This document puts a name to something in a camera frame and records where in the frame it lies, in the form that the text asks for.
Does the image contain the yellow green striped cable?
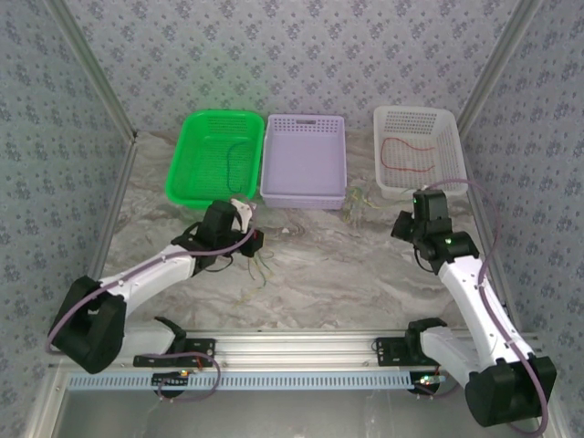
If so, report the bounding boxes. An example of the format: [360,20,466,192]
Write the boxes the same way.
[349,184,399,215]
[342,185,366,224]

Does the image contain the thin red cable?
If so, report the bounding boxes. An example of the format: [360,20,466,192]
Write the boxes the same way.
[380,136,438,174]

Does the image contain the green perforated plastic basket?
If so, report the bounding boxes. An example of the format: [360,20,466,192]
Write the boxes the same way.
[163,109,266,212]

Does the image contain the white perforated plastic basket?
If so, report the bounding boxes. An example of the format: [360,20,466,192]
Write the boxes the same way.
[372,105,469,201]

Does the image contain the purple perforated plastic basket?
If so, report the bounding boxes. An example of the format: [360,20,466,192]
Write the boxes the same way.
[258,113,348,211]

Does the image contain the small black circuit board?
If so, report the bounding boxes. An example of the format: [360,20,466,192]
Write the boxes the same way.
[412,371,446,397]
[151,370,193,397]

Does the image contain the grey metal panel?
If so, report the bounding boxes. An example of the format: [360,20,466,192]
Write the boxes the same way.
[58,390,544,438]

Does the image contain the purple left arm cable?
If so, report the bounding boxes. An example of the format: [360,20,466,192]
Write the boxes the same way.
[44,200,259,355]

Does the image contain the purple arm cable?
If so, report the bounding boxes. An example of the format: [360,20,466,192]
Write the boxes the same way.
[44,200,259,355]
[422,178,551,434]

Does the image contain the aluminium side rail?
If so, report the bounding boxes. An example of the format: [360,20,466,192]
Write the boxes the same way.
[458,127,524,334]
[86,134,141,279]

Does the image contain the thin dark blue cable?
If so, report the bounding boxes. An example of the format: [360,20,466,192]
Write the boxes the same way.
[223,141,247,193]

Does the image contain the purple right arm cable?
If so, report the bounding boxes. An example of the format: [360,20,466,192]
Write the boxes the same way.
[422,178,551,434]

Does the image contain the aluminium front frame rail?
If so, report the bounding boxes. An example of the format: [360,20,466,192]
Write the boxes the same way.
[47,330,544,369]

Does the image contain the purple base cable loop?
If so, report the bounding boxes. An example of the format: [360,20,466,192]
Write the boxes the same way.
[154,351,223,405]
[414,364,464,401]

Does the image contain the slotted pale blue cable duct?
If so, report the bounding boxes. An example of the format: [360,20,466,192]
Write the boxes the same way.
[67,370,414,391]

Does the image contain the aluminium frame post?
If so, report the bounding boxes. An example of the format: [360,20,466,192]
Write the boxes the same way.
[455,0,545,134]
[45,0,139,143]

